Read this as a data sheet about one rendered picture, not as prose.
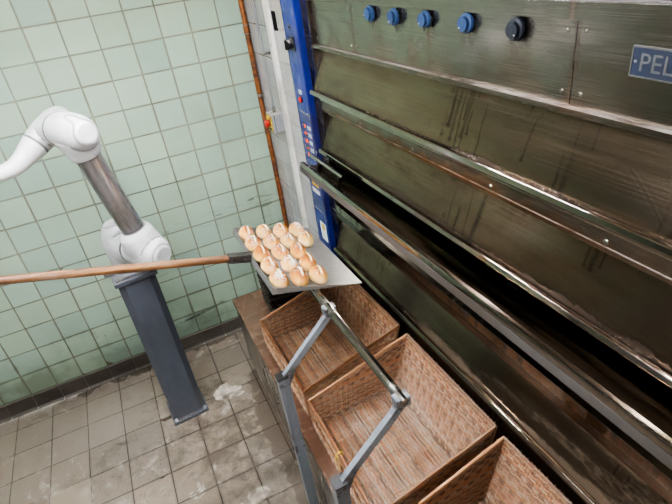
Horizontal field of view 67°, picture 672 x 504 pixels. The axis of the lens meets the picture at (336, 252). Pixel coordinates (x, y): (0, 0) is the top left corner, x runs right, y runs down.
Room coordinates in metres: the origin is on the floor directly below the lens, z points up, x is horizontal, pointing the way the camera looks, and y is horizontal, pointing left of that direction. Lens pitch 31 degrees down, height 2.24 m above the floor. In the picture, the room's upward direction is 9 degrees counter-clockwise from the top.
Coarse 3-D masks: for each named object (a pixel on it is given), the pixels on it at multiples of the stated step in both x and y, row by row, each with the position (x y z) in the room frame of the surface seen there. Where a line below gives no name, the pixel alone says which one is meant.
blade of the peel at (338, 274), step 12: (240, 228) 1.99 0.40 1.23; (252, 228) 2.01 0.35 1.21; (288, 228) 2.07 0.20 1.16; (240, 240) 1.86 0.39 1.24; (252, 252) 1.79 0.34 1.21; (312, 252) 1.83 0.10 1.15; (324, 252) 1.84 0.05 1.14; (324, 264) 1.72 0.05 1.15; (336, 264) 1.73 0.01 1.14; (264, 276) 1.56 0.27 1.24; (288, 276) 1.61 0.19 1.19; (336, 276) 1.63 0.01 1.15; (348, 276) 1.63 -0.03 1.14; (276, 288) 1.47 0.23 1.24; (288, 288) 1.49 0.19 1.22; (300, 288) 1.50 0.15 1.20; (312, 288) 1.52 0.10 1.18
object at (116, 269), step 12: (132, 264) 1.58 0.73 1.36; (144, 264) 1.58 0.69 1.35; (156, 264) 1.59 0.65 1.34; (168, 264) 1.61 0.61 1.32; (180, 264) 1.62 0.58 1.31; (192, 264) 1.63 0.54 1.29; (204, 264) 1.65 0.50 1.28; (0, 276) 1.44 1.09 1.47; (12, 276) 1.45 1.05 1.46; (24, 276) 1.46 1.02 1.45; (36, 276) 1.46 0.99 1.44; (48, 276) 1.47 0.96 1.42; (60, 276) 1.48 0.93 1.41; (72, 276) 1.50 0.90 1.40; (84, 276) 1.51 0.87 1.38
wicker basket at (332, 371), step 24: (336, 288) 2.12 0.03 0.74; (360, 288) 1.94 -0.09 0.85; (312, 312) 2.06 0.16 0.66; (360, 312) 1.90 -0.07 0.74; (384, 312) 1.74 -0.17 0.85; (264, 336) 1.96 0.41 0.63; (288, 336) 1.98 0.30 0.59; (336, 336) 1.93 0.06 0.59; (360, 336) 1.86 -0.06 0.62; (384, 336) 1.61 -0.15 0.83; (288, 360) 1.81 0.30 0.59; (312, 360) 1.78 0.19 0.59; (336, 360) 1.76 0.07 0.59; (360, 360) 1.56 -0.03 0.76; (312, 384) 1.48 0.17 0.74
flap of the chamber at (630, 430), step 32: (352, 192) 1.81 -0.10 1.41; (416, 224) 1.50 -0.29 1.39; (448, 256) 1.27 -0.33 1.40; (448, 288) 1.11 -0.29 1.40; (480, 288) 1.08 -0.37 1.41; (512, 288) 1.08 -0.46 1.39; (544, 320) 0.93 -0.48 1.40; (576, 352) 0.81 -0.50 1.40; (608, 352) 0.80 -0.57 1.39; (576, 384) 0.71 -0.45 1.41; (608, 384) 0.70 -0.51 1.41; (640, 384) 0.70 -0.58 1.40; (608, 416) 0.63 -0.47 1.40
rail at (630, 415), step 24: (312, 168) 2.05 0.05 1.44; (336, 192) 1.79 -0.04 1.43; (408, 240) 1.34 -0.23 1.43; (432, 264) 1.19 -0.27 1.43; (504, 312) 0.94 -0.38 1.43; (528, 336) 0.84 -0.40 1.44; (552, 360) 0.77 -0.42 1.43; (600, 384) 0.68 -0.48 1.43; (624, 408) 0.62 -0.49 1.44; (648, 432) 0.56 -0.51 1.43
